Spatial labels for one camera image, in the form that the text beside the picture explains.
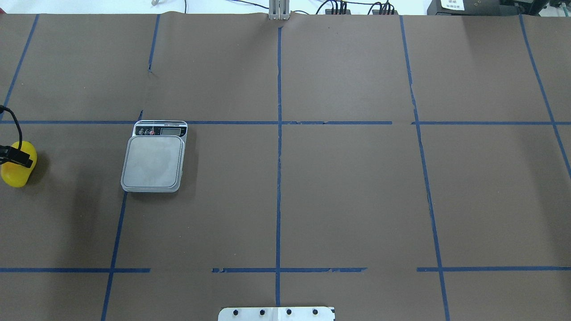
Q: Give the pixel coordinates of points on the digital kitchen scale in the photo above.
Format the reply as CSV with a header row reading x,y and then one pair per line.
x,y
154,157

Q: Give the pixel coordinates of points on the black box device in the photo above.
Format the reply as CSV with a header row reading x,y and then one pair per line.
x,y
470,8

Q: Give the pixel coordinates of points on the aluminium frame post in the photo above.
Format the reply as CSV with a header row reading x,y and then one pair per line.
x,y
279,10

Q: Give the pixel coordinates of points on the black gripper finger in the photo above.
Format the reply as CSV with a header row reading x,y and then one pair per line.
x,y
8,154

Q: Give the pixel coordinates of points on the yellow mango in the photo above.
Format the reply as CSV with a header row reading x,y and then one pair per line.
x,y
17,175

